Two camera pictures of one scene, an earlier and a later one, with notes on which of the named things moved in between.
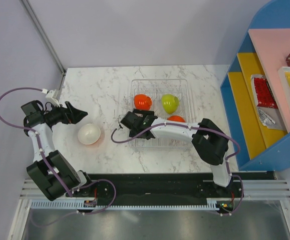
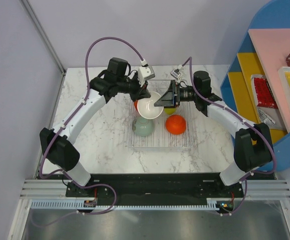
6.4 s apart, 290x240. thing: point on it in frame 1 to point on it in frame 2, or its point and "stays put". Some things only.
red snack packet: [265, 96] stays put
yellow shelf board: [256, 137] stays put
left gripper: [70, 115] to [141, 91]
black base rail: [165, 186] stays put
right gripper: [145, 113] to [168, 99]
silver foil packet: [271, 117] stays put
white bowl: [88, 134] to [146, 108]
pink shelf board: [273, 46] stays put
